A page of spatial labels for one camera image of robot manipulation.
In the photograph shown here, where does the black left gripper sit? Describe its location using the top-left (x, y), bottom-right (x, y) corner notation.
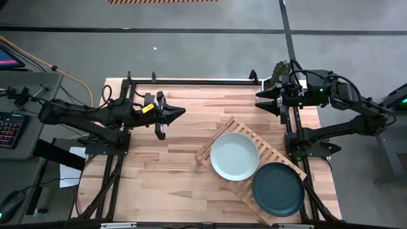
top-left (132, 91), bottom-right (187, 141)

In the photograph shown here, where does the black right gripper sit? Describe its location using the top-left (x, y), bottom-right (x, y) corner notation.
top-left (254, 80), bottom-right (306, 126)

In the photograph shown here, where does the teal round plate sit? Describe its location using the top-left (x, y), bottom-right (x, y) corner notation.
top-left (251, 162), bottom-right (306, 218)

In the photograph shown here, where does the slatted wooden shelf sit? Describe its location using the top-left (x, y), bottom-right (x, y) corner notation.
top-left (194, 115), bottom-right (308, 226)

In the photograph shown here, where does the yellow label tag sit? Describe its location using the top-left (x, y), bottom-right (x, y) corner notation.
top-left (141, 102), bottom-right (156, 115)

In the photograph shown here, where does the green leafy plant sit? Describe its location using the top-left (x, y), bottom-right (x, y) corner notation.
top-left (269, 60), bottom-right (292, 89)

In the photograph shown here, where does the pale mint round plate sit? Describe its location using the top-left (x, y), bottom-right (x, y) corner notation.
top-left (209, 132), bottom-right (261, 183)

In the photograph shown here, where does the white paper sheet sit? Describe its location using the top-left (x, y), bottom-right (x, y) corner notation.
top-left (59, 146), bottom-right (88, 189)

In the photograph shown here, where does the black flat panel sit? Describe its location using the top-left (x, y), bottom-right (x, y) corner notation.
top-left (32, 138), bottom-right (87, 172)

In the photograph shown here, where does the backlit black keyboard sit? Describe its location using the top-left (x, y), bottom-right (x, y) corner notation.
top-left (0, 111), bottom-right (30, 150)

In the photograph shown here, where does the grey desk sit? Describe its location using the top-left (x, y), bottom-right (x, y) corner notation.
top-left (0, 71), bottom-right (64, 225)

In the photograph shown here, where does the computer monitor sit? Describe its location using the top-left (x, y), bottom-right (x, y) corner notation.
top-left (0, 44), bottom-right (27, 72)

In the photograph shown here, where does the black computer mouse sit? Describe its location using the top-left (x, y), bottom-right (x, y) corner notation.
top-left (0, 190), bottom-right (27, 224)

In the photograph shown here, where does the black metal table frame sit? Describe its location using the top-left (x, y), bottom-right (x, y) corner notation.
top-left (68, 70), bottom-right (344, 229)

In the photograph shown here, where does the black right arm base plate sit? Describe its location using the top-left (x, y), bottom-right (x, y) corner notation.
top-left (285, 132), bottom-right (343, 158)

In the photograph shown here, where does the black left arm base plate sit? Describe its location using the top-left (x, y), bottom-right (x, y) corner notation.
top-left (85, 130), bottom-right (132, 156)

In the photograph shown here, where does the silver aluminium bracket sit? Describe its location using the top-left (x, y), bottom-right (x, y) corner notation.
top-left (99, 222), bottom-right (138, 229)
top-left (277, 223), bottom-right (315, 229)

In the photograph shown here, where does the yellow cable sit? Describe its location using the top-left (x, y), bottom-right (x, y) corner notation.
top-left (0, 35), bottom-right (95, 108)

